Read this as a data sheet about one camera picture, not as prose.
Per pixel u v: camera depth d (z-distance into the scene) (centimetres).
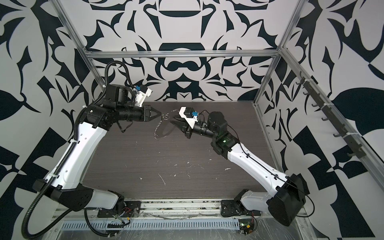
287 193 39
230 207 75
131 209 73
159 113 65
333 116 55
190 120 55
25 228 33
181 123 58
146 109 57
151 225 65
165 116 69
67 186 39
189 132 56
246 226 71
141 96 60
